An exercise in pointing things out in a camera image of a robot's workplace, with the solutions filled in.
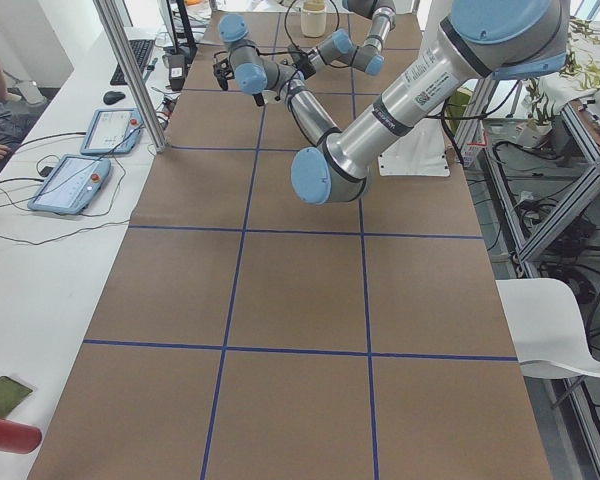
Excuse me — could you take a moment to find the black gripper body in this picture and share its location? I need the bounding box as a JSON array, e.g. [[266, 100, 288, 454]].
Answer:
[[245, 89, 264, 100], [287, 44, 316, 79]]

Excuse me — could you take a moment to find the cream bin with swing lid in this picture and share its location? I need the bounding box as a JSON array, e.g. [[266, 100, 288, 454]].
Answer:
[[300, 0, 327, 38]]

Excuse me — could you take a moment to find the black keyboard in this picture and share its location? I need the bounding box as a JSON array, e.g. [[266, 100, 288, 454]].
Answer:
[[109, 38, 157, 86]]

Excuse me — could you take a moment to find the black computer mouse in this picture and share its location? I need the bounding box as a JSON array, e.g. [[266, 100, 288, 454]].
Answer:
[[102, 90, 126, 106]]

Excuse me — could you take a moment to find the upper teach pendant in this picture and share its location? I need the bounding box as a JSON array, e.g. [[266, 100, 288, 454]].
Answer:
[[80, 108, 144, 156]]

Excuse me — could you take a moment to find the teach pendant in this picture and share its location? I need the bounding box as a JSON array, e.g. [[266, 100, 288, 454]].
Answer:
[[27, 155, 111, 215], [80, 108, 144, 156]]

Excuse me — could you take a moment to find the lower teach pendant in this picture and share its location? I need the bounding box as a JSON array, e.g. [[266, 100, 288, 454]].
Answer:
[[27, 155, 111, 215]]

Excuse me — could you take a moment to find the brown paper table cover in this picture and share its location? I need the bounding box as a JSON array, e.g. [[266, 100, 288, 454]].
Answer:
[[30, 28, 551, 479]]

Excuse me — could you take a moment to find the white curved chair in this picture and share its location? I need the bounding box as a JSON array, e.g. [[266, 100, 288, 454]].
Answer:
[[496, 278, 600, 380]]

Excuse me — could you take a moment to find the green bean bag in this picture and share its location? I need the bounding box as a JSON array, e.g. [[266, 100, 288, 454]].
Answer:
[[0, 376, 33, 419]]

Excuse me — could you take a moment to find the red bottle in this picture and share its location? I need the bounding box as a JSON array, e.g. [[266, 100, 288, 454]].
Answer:
[[0, 419, 42, 454]]

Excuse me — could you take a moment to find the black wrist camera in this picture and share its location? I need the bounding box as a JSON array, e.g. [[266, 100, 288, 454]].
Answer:
[[213, 57, 234, 91]]

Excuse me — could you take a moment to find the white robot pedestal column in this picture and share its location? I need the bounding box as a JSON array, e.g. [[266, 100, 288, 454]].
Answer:
[[378, 0, 452, 177]]

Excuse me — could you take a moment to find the aluminium frame post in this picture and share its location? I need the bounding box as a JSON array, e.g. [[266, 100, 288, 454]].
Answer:
[[93, 0, 166, 153]]

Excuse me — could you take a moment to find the aluminium frame rack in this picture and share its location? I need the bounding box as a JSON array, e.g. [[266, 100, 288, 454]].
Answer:
[[454, 74, 600, 480]]

